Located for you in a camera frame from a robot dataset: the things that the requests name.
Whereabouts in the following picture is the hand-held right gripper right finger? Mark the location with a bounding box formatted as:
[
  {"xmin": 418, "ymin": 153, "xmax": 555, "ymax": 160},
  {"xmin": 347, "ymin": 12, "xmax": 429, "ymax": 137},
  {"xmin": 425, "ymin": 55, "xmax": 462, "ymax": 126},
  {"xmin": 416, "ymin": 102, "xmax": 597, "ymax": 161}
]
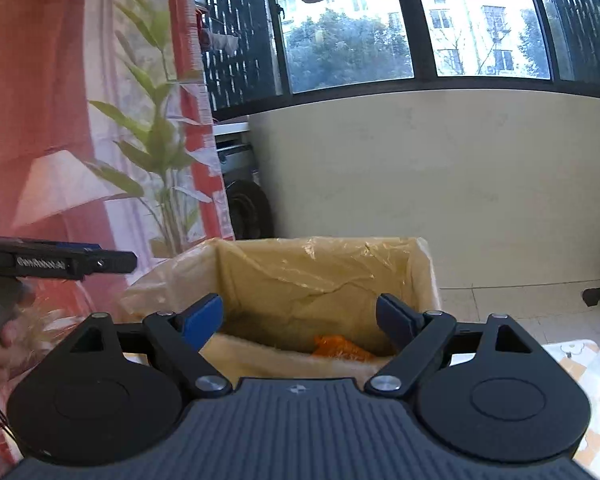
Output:
[{"xmin": 365, "ymin": 294, "xmax": 535, "ymax": 400}]

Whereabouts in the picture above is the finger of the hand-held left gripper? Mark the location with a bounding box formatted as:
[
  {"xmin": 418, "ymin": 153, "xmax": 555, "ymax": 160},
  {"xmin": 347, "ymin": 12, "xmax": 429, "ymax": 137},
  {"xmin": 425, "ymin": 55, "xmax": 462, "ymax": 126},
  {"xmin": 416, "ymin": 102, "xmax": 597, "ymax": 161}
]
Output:
[
  {"xmin": 10, "ymin": 238, "xmax": 103, "ymax": 253},
  {"xmin": 11, "ymin": 249, "xmax": 137, "ymax": 281}
]

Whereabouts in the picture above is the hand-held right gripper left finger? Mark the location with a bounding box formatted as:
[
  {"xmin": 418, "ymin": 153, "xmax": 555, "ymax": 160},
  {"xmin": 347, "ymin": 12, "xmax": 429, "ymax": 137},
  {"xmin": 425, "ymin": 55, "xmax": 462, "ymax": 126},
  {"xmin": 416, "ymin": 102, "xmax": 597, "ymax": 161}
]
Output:
[{"xmin": 67, "ymin": 293, "xmax": 233, "ymax": 401}]

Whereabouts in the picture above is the cardboard box with plastic liner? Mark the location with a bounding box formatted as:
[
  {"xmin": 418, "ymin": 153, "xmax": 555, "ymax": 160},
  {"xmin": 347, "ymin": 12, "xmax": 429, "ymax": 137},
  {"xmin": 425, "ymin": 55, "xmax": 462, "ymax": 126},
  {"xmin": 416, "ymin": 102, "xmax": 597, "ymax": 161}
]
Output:
[{"xmin": 121, "ymin": 236, "xmax": 442, "ymax": 381}]

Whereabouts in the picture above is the person's left hand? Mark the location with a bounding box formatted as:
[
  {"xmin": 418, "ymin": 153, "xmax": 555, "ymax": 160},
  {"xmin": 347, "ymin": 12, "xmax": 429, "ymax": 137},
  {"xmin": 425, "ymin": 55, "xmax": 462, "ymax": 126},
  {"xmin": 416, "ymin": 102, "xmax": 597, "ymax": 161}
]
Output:
[{"xmin": 0, "ymin": 284, "xmax": 48, "ymax": 387}]

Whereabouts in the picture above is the orange snack packet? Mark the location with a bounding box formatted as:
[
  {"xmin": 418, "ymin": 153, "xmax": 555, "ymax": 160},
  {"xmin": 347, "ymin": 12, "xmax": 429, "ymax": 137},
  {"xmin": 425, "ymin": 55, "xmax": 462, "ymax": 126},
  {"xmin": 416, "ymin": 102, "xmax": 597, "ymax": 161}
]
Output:
[{"xmin": 312, "ymin": 335, "xmax": 378, "ymax": 362}]

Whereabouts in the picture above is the grey appliance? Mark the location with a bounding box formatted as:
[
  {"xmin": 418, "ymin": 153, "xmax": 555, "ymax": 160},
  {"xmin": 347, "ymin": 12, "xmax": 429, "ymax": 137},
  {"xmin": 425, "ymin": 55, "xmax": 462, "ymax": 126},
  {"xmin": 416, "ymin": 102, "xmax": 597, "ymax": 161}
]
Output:
[{"xmin": 213, "ymin": 119, "xmax": 276, "ymax": 242}]

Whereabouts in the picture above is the printed plant curtain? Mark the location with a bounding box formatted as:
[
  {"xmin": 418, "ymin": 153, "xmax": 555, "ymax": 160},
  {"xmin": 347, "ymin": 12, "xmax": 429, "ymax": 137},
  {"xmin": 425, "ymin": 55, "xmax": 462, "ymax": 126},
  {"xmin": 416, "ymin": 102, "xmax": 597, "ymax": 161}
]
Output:
[{"xmin": 0, "ymin": 0, "xmax": 237, "ymax": 461}]

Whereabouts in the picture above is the floral tablecloth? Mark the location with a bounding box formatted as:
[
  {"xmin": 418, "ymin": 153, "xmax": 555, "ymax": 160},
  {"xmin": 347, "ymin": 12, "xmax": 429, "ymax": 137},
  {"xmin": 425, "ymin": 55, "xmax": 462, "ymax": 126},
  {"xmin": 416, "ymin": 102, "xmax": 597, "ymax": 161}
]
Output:
[{"xmin": 540, "ymin": 338, "xmax": 600, "ymax": 468}]

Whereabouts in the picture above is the hanging laundry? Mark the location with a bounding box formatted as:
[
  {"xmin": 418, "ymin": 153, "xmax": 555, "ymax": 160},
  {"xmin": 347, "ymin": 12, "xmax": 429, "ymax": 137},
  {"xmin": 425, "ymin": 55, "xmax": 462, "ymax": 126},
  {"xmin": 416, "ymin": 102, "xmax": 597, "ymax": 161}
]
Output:
[{"xmin": 199, "ymin": 5, "xmax": 240, "ymax": 57}]

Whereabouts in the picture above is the black framed window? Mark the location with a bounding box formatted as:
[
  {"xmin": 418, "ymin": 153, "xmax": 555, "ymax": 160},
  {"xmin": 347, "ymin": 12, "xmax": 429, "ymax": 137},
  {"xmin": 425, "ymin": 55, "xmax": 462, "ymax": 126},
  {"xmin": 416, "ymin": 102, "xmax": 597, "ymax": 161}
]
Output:
[{"xmin": 194, "ymin": 0, "xmax": 600, "ymax": 113}]

